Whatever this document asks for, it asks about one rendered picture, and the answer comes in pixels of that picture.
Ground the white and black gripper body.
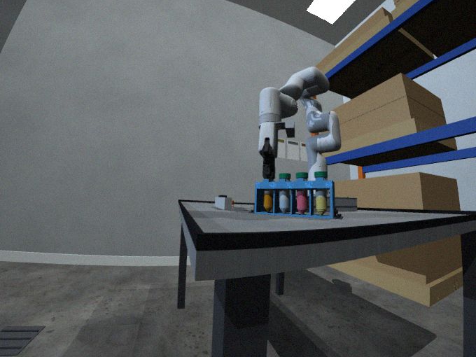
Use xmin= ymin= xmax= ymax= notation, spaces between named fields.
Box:
xmin=258 ymin=122 xmax=281 ymax=158

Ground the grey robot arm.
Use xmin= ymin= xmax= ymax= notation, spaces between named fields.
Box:
xmin=259 ymin=67 xmax=341 ymax=181

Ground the black table edge trim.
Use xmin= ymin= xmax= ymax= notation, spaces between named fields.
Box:
xmin=178 ymin=199 xmax=476 ymax=251

